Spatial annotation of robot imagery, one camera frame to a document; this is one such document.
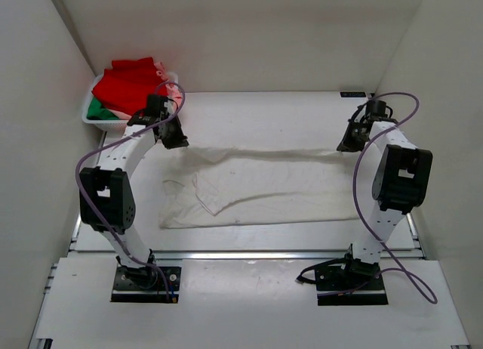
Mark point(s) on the white t shirt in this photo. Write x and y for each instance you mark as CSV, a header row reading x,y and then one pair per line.
x,y
212,187

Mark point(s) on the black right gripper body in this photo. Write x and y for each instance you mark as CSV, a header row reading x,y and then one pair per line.
x,y
364,140

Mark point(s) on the green t shirt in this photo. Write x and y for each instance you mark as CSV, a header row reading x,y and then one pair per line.
x,y
97,111

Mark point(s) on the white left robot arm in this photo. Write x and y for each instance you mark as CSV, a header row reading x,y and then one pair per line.
x,y
106,198

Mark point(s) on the white plastic laundry basket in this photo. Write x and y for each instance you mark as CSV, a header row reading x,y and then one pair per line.
x,y
103,125

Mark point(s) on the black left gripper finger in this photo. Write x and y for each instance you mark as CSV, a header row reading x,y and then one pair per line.
x,y
175,141
177,130

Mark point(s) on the aluminium table rail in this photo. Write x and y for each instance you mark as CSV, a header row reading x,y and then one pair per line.
x,y
316,239

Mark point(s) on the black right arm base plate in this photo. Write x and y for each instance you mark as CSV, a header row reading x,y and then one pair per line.
x,y
346,281

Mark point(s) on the pink t shirt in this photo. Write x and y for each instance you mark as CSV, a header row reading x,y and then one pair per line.
x,y
166,92

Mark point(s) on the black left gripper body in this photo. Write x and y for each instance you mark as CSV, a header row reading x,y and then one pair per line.
x,y
170,131

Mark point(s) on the red t shirt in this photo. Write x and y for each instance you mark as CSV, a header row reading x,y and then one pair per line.
x,y
103,90

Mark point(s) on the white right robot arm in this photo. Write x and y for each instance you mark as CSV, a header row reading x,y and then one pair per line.
x,y
400,181

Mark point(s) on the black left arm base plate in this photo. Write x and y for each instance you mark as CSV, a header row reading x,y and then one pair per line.
x,y
144,285

